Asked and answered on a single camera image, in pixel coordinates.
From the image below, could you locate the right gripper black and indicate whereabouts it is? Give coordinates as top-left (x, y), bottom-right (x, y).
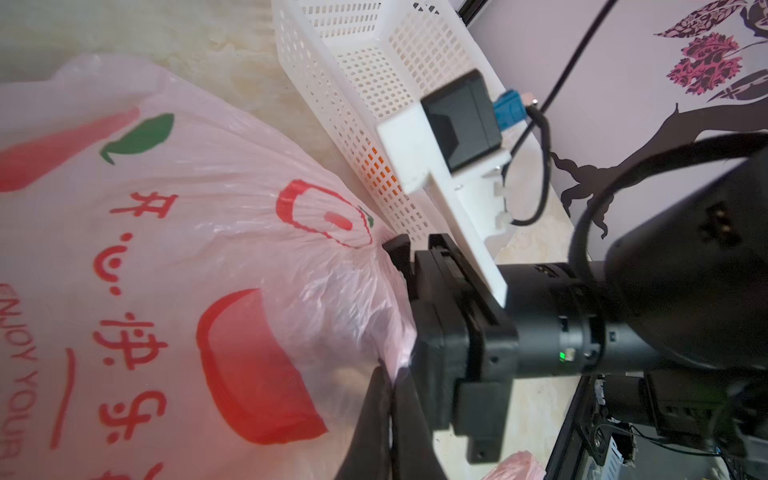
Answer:
top-left (383, 234), bottom-right (518, 464)

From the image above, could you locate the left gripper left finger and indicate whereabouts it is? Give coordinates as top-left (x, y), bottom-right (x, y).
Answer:
top-left (335, 364), bottom-right (392, 480)

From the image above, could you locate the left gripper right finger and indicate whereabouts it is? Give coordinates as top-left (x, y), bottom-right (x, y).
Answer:
top-left (391, 368), bottom-right (447, 480)

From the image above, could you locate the pink printed plastic bag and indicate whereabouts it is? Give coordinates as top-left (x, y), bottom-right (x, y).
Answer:
top-left (1, 54), bottom-right (415, 479)

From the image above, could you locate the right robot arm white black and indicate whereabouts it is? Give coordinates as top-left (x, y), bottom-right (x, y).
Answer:
top-left (384, 132), bottom-right (767, 479)

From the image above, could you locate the white perforated plastic basket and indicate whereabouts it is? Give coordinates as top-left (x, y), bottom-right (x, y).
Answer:
top-left (271, 0), bottom-right (505, 250)

